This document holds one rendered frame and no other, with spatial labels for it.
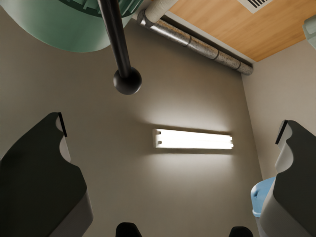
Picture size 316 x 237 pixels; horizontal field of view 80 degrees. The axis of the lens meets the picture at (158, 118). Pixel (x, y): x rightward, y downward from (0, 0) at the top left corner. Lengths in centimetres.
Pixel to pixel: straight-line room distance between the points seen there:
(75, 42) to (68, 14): 5
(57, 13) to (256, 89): 337
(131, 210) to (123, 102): 91
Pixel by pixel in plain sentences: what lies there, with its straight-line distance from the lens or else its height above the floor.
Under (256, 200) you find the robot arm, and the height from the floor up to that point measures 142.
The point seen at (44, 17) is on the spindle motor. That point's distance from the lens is 27.
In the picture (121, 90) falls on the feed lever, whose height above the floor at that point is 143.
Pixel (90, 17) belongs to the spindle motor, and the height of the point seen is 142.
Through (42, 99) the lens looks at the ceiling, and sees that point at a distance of 156.
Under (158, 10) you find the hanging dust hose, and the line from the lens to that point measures 206.
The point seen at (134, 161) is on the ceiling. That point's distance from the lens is 169.
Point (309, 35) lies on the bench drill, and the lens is 244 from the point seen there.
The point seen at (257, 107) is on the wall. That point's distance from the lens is 344.
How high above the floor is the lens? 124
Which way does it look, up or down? 49 degrees up
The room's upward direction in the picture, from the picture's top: 113 degrees counter-clockwise
